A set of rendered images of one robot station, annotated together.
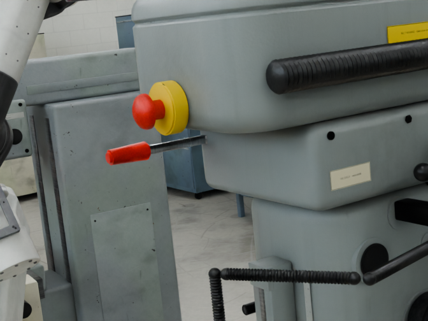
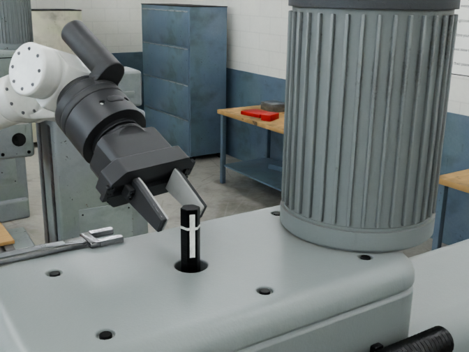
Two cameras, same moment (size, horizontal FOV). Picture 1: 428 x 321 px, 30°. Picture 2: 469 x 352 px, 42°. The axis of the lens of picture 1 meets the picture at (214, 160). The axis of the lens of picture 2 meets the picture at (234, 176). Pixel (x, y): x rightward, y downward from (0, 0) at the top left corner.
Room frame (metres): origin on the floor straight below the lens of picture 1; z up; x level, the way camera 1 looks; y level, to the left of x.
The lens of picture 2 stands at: (0.39, -0.18, 2.18)
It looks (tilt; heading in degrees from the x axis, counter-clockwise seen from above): 17 degrees down; 359
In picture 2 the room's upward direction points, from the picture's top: 1 degrees clockwise
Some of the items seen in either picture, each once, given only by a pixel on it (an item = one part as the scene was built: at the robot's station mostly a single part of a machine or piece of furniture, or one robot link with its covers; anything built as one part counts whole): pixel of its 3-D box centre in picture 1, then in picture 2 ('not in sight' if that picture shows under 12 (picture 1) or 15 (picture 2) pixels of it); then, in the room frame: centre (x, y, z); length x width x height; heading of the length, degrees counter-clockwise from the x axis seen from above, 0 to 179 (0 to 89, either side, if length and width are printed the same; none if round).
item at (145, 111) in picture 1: (149, 111); not in sight; (0.88, 0.07, 1.76); 0.04 x 0.03 x 0.04; 32
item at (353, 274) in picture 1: (295, 276); not in sight; (0.80, -0.07, 1.58); 0.17 x 0.01 x 0.01; 66
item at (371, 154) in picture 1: (353, 138); not in sight; (1.04, -0.19, 1.68); 0.34 x 0.24 x 0.10; 122
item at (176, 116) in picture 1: (167, 107); not in sight; (0.89, 0.05, 1.76); 0.06 x 0.02 x 0.06; 32
